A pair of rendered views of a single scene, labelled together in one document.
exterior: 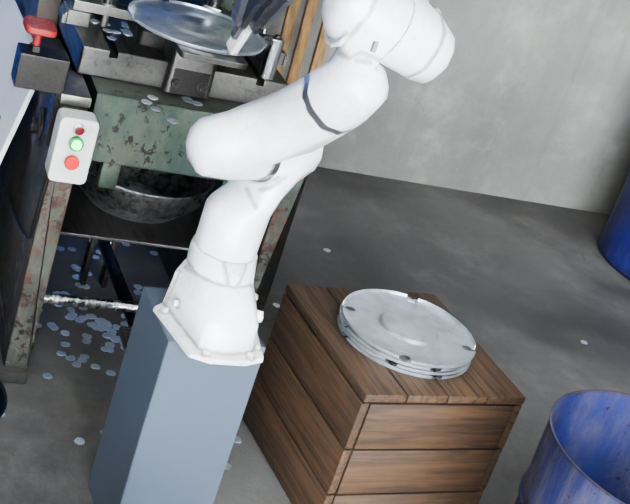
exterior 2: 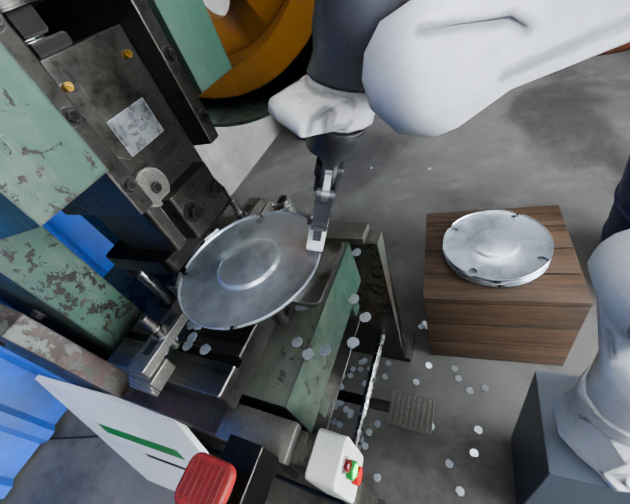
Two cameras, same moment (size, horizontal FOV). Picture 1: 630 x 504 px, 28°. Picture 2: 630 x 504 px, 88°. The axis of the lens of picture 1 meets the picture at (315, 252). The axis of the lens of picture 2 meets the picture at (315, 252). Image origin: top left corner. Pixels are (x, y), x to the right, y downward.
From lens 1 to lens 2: 2.10 m
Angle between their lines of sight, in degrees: 29
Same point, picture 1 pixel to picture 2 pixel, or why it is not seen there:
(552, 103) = not seen: hidden behind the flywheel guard
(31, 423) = not seen: outside the picture
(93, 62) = (235, 388)
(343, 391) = (556, 312)
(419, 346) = (521, 244)
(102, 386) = (392, 437)
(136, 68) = (256, 342)
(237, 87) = not seen: hidden behind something
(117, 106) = (299, 386)
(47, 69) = (257, 481)
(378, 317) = (483, 256)
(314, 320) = (477, 299)
